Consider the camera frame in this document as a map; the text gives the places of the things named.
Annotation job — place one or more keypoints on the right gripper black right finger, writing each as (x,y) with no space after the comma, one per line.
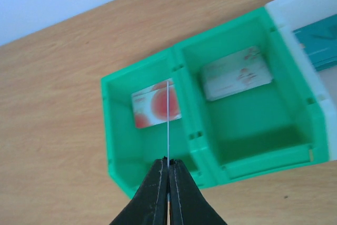
(187,204)

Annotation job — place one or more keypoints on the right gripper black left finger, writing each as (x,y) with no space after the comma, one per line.
(149,204)

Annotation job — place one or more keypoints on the thin white card edge-on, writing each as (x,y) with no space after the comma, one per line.
(168,120)

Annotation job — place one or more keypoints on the red white card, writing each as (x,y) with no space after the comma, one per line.
(149,105)

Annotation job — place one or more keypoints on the grey card in bin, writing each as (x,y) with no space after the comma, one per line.
(235,73)

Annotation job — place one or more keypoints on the teal card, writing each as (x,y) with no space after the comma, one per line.
(319,42)

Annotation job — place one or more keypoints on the green double bin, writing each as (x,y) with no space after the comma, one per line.
(276,126)

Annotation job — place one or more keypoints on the white bin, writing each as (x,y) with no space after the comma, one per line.
(289,15)

